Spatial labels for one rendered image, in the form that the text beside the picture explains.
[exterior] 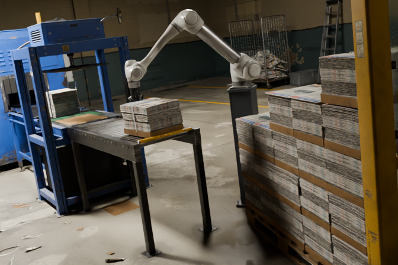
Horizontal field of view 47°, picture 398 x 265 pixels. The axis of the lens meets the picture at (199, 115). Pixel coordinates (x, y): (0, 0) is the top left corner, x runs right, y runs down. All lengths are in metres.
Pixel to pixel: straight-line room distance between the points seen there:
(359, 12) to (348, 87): 0.52
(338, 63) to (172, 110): 1.45
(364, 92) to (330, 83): 0.53
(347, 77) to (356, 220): 0.67
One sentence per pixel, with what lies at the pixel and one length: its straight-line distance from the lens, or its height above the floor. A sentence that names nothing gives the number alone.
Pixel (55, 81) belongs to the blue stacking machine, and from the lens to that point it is 6.68.
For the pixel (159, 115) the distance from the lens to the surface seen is 3.16.
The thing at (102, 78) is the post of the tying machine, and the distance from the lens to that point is 5.05.
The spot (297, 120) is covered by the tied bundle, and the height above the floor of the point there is 0.94.
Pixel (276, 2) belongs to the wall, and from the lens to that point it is 12.18.
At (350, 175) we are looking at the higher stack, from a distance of 2.24.
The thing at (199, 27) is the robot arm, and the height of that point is 1.52.
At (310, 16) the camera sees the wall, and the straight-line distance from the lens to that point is 11.43.
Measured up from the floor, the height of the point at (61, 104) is 0.92.
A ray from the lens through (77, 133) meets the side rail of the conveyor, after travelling 4.03.
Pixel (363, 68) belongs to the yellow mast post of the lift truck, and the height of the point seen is 1.28.
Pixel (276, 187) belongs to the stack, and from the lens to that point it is 2.98.
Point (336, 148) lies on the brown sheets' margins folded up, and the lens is 2.26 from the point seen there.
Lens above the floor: 1.46
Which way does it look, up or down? 10 degrees down
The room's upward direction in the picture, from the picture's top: 7 degrees counter-clockwise
